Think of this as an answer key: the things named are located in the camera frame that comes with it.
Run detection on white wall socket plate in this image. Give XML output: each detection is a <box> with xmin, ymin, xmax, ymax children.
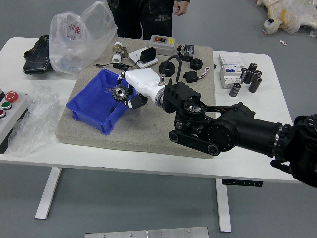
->
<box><xmin>128</xmin><ymin>47</ymin><xmax>159</xmax><ymax>69</ymax></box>

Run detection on black module green terminal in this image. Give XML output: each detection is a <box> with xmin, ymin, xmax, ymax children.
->
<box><xmin>177</xmin><ymin>44</ymin><xmax>196</xmax><ymax>62</ymax></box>

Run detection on person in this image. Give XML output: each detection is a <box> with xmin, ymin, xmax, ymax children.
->
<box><xmin>107</xmin><ymin>0</ymin><xmax>191</xmax><ymax>40</ymax></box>

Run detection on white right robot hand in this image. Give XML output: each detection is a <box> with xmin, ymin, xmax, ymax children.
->
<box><xmin>115</xmin><ymin>68</ymin><xmax>166</xmax><ymax>110</ymax></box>

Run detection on white table leg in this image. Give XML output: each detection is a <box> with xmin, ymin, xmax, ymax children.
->
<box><xmin>34</xmin><ymin>167</ymin><xmax>62</xmax><ymax>220</ymax></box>
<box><xmin>215</xmin><ymin>178</ymin><xmax>232</xmax><ymax>233</ymax></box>

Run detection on plush toy in plastic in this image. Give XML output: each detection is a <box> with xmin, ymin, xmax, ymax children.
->
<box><xmin>255</xmin><ymin>0</ymin><xmax>317</xmax><ymax>35</ymax></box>

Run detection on small black round nut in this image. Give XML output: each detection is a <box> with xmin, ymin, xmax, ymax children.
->
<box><xmin>190</xmin><ymin>58</ymin><xmax>204</xmax><ymax>70</ymax></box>

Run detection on black adapter cord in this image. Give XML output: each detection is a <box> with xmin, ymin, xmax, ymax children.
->
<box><xmin>93</xmin><ymin>60</ymin><xmax>141</xmax><ymax>73</ymax></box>

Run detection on white plastic bag red print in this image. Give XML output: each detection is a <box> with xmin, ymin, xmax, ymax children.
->
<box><xmin>48</xmin><ymin>1</ymin><xmax>118</xmax><ymax>79</ymax></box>

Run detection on grey-brown mat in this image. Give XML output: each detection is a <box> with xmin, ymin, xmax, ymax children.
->
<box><xmin>55</xmin><ymin>37</ymin><xmax>218</xmax><ymax>159</ymax></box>

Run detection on crumpled clear plastic bag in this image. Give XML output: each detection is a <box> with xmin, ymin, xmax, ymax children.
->
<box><xmin>8</xmin><ymin>85</ymin><xmax>62</xmax><ymax>157</ymax></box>

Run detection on brass valve white fittings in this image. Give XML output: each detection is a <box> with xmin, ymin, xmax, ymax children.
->
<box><xmin>110</xmin><ymin>42</ymin><xmax>129</xmax><ymax>64</ymax></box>

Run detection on big black gear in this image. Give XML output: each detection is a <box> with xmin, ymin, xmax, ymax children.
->
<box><xmin>110</xmin><ymin>84</ymin><xmax>129</xmax><ymax>103</ymax></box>

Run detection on white circuit breaker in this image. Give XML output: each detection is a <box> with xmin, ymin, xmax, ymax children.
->
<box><xmin>218</xmin><ymin>54</ymin><xmax>245</xmax><ymax>90</ymax></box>

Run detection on small black servo with wires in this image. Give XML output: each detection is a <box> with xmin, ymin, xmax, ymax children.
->
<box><xmin>184</xmin><ymin>66</ymin><xmax>212</xmax><ymax>84</ymax></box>

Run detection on black power adapter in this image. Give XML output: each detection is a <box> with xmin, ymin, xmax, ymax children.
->
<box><xmin>140</xmin><ymin>47</ymin><xmax>157</xmax><ymax>63</ymax></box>

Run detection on black case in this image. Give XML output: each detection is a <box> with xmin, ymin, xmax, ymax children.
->
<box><xmin>23</xmin><ymin>35</ymin><xmax>53</xmax><ymax>75</ymax></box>

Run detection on large black hex nut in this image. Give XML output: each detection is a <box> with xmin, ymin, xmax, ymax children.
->
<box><xmin>158</xmin><ymin>61</ymin><xmax>178</xmax><ymax>77</ymax></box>

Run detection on black table control panel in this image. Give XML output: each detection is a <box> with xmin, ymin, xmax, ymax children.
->
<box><xmin>222</xmin><ymin>178</ymin><xmax>264</xmax><ymax>187</ymax></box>

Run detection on grey switch box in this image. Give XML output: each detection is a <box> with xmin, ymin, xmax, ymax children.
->
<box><xmin>148</xmin><ymin>34</ymin><xmax>176</xmax><ymax>57</ymax></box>

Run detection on person's left hand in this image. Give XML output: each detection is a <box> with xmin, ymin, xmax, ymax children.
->
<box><xmin>174</xmin><ymin>0</ymin><xmax>191</xmax><ymax>17</ymax></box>

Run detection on grey push-button control box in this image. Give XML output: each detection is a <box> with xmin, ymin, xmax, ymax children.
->
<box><xmin>0</xmin><ymin>88</ymin><xmax>28</xmax><ymax>154</ymax></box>

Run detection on blue plastic box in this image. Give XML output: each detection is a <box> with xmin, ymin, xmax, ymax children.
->
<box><xmin>65</xmin><ymin>68</ymin><xmax>137</xmax><ymax>136</ymax></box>

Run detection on large dark brown capacitor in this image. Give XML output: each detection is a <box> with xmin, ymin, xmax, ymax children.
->
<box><xmin>249</xmin><ymin>76</ymin><xmax>263</xmax><ymax>93</ymax></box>

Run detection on clear item on floor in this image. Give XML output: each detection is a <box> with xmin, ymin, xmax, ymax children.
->
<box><xmin>153</xmin><ymin>0</ymin><xmax>168</xmax><ymax>11</ymax></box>

